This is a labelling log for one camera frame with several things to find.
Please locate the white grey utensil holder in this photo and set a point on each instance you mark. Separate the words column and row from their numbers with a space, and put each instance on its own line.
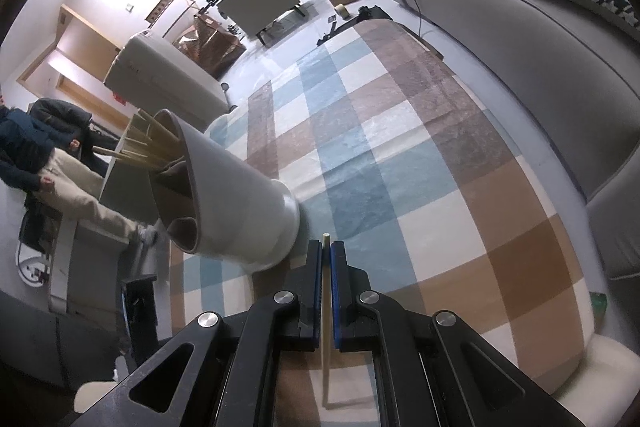
column 213, row 204

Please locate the smartphone on stand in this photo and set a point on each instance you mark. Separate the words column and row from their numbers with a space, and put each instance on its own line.
column 140, row 320

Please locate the wooden chopstick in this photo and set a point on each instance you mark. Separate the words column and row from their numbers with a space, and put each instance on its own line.
column 140, row 160
column 174, row 148
column 105, row 152
column 159, row 132
column 136, row 137
column 326, row 320

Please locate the cream knitted seat cushion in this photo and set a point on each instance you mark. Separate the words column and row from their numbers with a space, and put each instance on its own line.
column 604, row 391

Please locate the grey cabinet with legs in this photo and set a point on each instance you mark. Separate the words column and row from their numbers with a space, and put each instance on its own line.
column 254, row 17

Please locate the standing person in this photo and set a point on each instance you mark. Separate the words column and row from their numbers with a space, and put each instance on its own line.
column 37, row 159

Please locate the wooden door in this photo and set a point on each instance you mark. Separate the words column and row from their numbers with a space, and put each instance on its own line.
column 73, row 68

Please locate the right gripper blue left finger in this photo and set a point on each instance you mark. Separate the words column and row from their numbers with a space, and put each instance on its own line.
column 302, row 317

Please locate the checkered plaid tablecloth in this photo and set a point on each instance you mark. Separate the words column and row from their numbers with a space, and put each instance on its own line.
column 385, row 149

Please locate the grey fabric sofa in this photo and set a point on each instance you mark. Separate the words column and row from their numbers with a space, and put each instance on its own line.
column 578, row 76

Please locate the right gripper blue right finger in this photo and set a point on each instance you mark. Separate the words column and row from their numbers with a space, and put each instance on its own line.
column 352, row 329

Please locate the grey square side cabinet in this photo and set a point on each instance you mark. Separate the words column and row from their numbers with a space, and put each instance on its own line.
column 127, row 188

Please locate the brown patterned bag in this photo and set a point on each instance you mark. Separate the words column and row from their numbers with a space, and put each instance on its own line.
column 209, row 45

